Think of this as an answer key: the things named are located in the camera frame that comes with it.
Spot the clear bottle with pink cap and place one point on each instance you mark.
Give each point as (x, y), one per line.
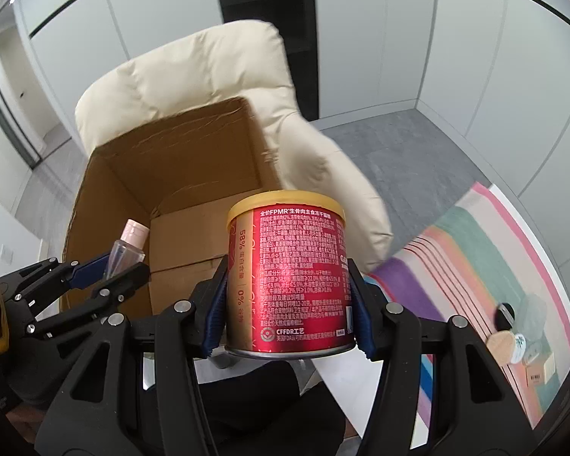
(124, 251)

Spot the striped colourful cloth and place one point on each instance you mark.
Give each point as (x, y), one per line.
(465, 247)

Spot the red can with yellow lid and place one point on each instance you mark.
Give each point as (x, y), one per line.
(289, 270)

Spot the small black object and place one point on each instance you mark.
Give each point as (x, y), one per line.
(504, 316)

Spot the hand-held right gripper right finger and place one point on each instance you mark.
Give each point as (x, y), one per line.
(364, 314)

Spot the brown cardboard box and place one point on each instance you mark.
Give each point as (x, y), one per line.
(171, 161)

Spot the white round container green print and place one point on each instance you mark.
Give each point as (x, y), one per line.
(518, 347)

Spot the clear plastic container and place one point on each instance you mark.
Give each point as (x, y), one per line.
(532, 316)

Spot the cream padded chair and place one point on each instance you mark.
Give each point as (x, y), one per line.
(194, 71)

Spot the small beige box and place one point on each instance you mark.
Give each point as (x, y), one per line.
(540, 366)

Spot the black glass door panel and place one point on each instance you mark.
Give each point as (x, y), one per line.
(266, 0)

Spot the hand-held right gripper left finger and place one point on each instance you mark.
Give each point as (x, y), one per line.
(216, 305)

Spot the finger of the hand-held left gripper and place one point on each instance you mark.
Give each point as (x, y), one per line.
(89, 270)
(123, 281)

